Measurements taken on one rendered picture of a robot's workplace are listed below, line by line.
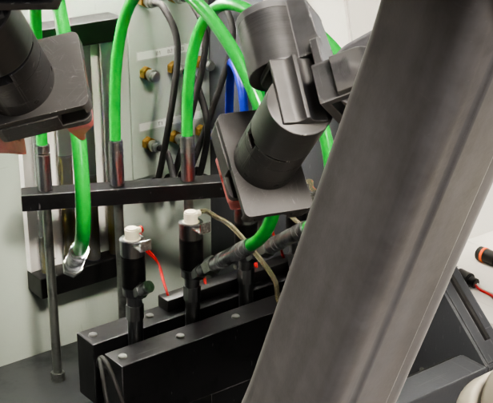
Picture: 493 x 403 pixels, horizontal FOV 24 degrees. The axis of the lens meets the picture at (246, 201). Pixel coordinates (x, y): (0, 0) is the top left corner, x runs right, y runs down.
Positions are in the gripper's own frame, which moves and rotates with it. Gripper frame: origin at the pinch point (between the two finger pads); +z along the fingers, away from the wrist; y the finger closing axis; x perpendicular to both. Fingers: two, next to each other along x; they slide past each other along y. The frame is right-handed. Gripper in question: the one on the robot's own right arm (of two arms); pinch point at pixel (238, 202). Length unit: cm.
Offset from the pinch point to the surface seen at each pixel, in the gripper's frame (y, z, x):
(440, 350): -12.6, 25.5, -29.5
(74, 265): 0.2, 10.8, 14.5
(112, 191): 16.8, 32.6, 3.2
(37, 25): 32.1, 17.2, 11.2
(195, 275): 1.7, 25.0, -2.0
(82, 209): 1.2, -0.8, 15.2
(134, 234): 5.8, 19.6, 5.4
